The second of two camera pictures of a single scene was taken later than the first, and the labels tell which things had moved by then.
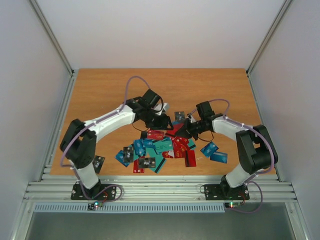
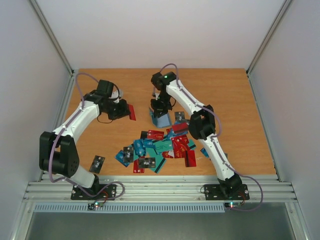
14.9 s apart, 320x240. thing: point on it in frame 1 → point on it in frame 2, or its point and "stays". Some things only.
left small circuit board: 96,204 stays
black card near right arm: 179,116 stays
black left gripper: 163,124 → 123,113
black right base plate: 223,192 stays
